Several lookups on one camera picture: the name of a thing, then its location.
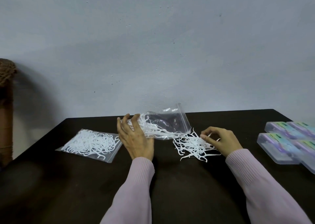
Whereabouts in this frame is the clear plastic box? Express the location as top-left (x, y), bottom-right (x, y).
top-left (287, 121), bottom-right (315, 140)
top-left (294, 140), bottom-right (315, 175)
top-left (257, 133), bottom-right (305, 165)
top-left (265, 121), bottom-right (300, 140)

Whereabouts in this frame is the person's left forearm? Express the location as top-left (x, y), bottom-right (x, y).
top-left (100, 157), bottom-right (155, 224)

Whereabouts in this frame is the single white floss pick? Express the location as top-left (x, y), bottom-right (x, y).
top-left (207, 132), bottom-right (221, 143)

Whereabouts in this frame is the person's right hand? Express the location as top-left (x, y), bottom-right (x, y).
top-left (200, 127), bottom-right (243, 158)

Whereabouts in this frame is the packed heap of floss picks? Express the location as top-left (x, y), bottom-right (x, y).
top-left (60, 130), bottom-right (120, 161)

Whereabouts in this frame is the sealed clear zip bag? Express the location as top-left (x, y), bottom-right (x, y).
top-left (55, 129), bottom-right (123, 163)

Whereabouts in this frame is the person's right forearm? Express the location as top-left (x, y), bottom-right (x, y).
top-left (225, 149), bottom-right (313, 224)

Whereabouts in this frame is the clear zip bag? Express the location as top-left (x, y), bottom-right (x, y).
top-left (137, 103), bottom-right (192, 141)
top-left (55, 129), bottom-right (123, 163)

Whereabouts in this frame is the person's left hand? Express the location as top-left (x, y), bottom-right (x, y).
top-left (117, 113), bottom-right (155, 161)

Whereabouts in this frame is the brown rope-wrapped post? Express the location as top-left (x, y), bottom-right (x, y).
top-left (0, 58), bottom-right (17, 168)

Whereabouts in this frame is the loose pile of floss picks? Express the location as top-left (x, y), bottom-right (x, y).
top-left (173, 128), bottom-right (221, 163)

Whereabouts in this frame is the bunch of bagged floss picks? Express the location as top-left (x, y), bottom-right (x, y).
top-left (127, 113), bottom-right (188, 141)

